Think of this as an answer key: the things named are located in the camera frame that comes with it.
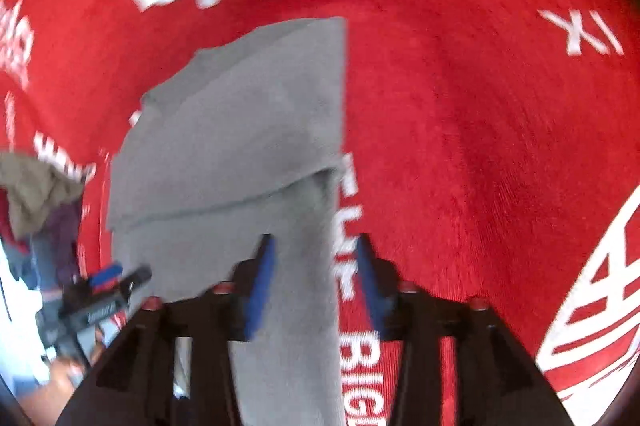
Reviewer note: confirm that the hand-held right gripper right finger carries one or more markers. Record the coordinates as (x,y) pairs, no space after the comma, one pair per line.
(372,288)

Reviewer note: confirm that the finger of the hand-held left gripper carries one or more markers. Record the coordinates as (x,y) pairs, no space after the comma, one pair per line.
(106,275)
(135,278)

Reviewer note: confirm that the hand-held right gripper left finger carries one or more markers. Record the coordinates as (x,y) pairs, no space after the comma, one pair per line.
(260,288)

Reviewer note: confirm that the grey small garment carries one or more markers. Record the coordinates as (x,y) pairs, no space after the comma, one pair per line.
(225,146)

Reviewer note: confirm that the person's left hand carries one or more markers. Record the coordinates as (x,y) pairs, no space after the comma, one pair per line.
(57,378)

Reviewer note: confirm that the purple garment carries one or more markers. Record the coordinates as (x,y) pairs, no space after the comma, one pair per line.
(67,236)

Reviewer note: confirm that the blue-grey garment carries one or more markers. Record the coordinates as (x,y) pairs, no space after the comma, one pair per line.
(37,261)

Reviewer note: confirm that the red printed blanket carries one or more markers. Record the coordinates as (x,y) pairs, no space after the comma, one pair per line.
(450,106)

